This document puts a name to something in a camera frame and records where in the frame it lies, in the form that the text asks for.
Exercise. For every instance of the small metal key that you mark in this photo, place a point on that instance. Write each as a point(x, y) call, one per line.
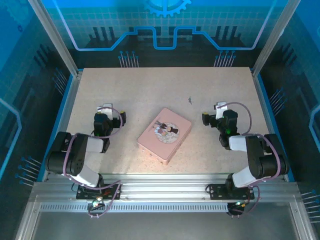
point(190, 100)

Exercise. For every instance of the pink tin box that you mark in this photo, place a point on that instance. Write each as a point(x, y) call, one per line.
point(160, 147)

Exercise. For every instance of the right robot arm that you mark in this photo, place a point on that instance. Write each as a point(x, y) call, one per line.
point(270, 165)

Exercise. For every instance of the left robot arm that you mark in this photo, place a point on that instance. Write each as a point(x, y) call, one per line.
point(57, 160)

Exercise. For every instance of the blue table edge strip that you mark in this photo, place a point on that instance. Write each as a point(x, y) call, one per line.
point(56, 125)
point(268, 100)

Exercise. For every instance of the left controller board with LEDs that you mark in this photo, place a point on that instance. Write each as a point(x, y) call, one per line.
point(96, 203)

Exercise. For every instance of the controller board with leds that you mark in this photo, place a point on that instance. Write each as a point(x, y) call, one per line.
point(96, 203)
point(237, 204)

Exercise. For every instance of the right controller board with LEDs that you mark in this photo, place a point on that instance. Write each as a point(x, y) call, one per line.
point(237, 204)

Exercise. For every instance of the perforated metal strip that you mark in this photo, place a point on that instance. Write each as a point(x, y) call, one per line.
point(162, 207)

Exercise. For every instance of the grey metal tray panel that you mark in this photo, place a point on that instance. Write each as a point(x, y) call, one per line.
point(162, 227)

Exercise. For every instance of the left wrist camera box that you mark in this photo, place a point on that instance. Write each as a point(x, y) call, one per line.
point(108, 111)

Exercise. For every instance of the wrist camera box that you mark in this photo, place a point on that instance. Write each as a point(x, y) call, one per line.
point(223, 104)
point(108, 111)

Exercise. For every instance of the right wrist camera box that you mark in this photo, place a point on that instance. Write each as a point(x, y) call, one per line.
point(223, 104)

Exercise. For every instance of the aluminium side rail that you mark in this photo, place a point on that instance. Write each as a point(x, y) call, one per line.
point(63, 125)
point(262, 100)

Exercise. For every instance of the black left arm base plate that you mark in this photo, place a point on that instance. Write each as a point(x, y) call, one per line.
point(83, 193)

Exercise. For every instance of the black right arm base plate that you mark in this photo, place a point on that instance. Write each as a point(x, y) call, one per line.
point(216, 192)

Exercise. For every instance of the aluminium front rail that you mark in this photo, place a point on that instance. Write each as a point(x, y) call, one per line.
point(162, 186)

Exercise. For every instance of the aluminium frame post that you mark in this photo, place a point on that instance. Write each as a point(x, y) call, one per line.
point(275, 37)
point(56, 37)

